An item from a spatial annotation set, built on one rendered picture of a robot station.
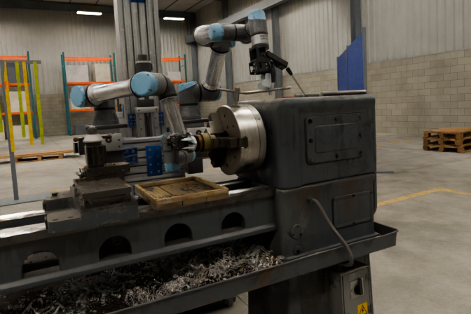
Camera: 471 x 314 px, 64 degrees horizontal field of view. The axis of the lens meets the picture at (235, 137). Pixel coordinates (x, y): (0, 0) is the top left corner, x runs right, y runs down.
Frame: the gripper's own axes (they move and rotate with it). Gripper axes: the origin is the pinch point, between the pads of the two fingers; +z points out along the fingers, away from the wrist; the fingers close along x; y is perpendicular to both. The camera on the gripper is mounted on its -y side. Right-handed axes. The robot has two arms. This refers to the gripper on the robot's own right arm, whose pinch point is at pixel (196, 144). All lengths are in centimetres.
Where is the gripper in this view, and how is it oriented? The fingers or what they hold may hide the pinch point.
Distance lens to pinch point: 162.2
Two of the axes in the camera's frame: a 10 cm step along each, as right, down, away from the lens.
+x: -0.6, -9.9, -0.9
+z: 4.6, 0.5, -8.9
